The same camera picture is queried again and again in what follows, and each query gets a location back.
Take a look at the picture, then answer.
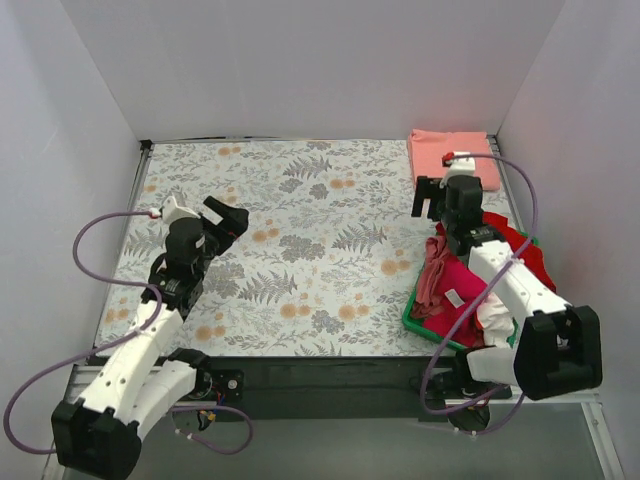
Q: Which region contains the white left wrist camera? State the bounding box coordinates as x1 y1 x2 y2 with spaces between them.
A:
148 195 200 225

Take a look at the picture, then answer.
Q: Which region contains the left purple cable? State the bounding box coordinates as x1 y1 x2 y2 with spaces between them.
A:
2 211 255 456

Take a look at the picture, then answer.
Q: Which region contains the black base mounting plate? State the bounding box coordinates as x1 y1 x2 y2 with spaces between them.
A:
182 356 447 426

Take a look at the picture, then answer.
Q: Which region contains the white t shirt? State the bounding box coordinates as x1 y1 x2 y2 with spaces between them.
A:
476 293 515 348

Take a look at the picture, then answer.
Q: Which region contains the magenta t shirt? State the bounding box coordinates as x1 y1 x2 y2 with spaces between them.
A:
423 256 486 337

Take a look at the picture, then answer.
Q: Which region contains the salmon pink t shirt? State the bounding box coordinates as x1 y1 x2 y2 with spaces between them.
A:
407 129 501 191

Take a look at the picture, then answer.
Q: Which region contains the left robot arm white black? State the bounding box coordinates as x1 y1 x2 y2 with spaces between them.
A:
51 197 249 479

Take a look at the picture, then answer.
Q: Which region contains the floral patterned table mat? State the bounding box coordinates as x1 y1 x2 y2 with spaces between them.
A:
97 139 556 359

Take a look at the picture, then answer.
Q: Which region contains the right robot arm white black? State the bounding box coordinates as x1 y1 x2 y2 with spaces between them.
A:
412 176 603 400

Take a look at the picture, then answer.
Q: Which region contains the dusty pink t shirt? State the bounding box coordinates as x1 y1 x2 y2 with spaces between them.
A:
411 236 451 319

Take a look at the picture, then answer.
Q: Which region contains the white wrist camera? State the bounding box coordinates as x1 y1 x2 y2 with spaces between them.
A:
148 195 200 225
440 152 476 188

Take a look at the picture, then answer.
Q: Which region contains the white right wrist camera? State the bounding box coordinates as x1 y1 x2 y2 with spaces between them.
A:
440 152 476 188

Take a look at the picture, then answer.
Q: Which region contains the red t shirt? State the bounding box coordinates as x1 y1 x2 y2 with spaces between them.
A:
435 212 556 292

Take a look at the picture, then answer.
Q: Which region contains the green plastic basket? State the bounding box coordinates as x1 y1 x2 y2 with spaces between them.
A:
402 224 518 350

